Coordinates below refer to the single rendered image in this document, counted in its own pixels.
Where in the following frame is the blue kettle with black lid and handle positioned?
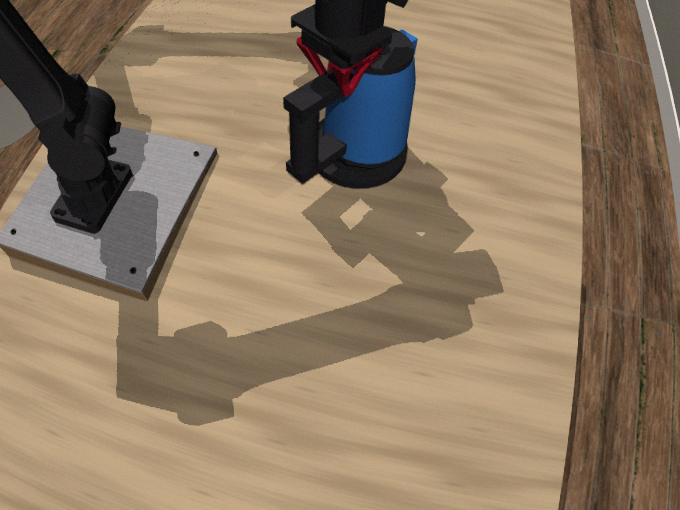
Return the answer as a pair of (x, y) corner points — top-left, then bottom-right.
(283, 26), (418, 184)

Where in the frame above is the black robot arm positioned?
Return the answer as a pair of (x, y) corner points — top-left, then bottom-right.
(0, 0), (408, 234)

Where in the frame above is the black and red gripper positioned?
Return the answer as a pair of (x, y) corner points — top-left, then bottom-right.
(291, 0), (392, 97)

